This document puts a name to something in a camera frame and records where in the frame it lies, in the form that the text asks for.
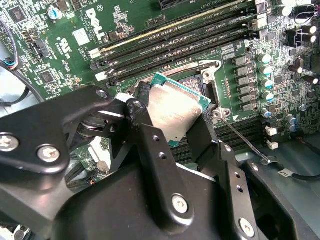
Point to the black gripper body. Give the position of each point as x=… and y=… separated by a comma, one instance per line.
x=120, y=207

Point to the silver-topped CPU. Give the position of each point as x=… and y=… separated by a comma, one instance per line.
x=172, y=107

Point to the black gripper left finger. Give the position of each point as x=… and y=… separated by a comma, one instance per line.
x=37, y=127

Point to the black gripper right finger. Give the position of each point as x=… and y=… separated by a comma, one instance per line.
x=232, y=190

